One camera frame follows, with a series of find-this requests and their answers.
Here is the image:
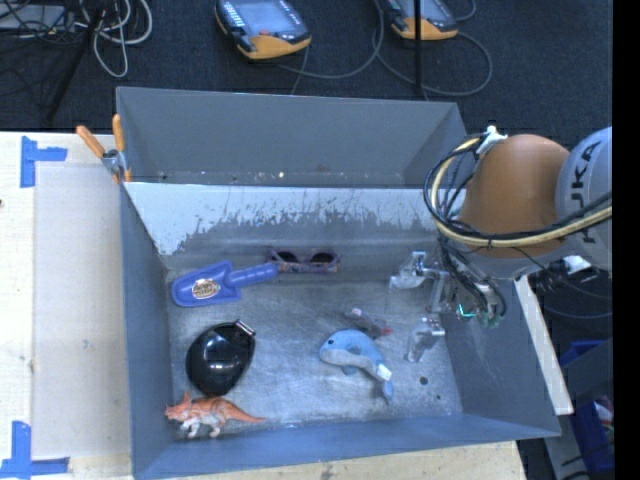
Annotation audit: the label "orange toy dinosaur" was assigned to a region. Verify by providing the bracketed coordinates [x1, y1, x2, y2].
[164, 391, 267, 440]

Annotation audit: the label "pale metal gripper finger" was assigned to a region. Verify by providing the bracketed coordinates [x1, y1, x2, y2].
[404, 316, 447, 364]
[388, 250, 436, 290]

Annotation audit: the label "blue toy shovel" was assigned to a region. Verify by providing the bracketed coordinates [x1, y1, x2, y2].
[170, 260, 280, 308]

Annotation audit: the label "small grey and red toy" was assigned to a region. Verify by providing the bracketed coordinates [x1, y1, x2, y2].
[343, 307, 394, 340]

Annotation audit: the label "grey metal bin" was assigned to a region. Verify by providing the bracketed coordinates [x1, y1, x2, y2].
[114, 85, 562, 480]

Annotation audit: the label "purple sunglasses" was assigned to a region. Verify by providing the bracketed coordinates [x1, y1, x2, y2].
[266, 247, 342, 275]

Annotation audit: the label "blue plush whale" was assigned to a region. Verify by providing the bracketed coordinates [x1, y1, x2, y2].
[318, 329, 396, 402]

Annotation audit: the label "black egg-shaped object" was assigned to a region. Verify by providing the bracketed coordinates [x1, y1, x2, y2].
[185, 319, 258, 398]

